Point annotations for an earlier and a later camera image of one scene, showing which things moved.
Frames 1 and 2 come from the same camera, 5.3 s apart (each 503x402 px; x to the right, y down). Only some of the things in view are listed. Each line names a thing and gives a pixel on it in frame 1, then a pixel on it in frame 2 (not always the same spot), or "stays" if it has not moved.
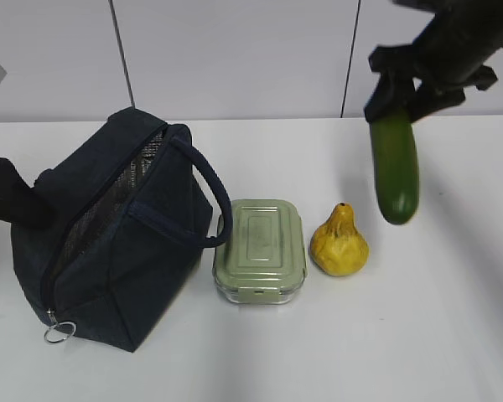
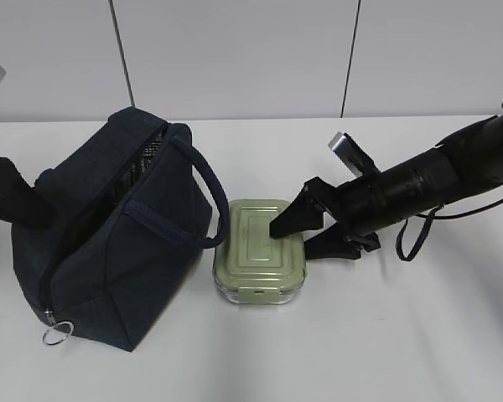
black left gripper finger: x=6 y=195 stays
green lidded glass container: x=264 y=261 stays
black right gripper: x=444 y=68 → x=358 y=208
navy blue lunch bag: x=127 y=223 stays
